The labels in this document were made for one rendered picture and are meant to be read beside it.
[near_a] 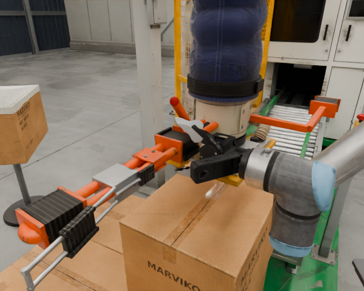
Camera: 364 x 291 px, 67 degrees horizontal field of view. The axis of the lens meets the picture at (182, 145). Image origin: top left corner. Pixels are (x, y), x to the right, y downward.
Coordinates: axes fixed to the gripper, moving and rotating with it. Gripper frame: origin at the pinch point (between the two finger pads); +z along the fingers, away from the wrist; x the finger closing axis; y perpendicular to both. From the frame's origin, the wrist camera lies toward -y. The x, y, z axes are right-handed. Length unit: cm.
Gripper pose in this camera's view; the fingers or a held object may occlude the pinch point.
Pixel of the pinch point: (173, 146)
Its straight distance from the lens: 70.8
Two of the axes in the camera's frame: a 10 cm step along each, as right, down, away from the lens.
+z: -8.2, -2.4, 5.1
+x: 0.0, -9.0, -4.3
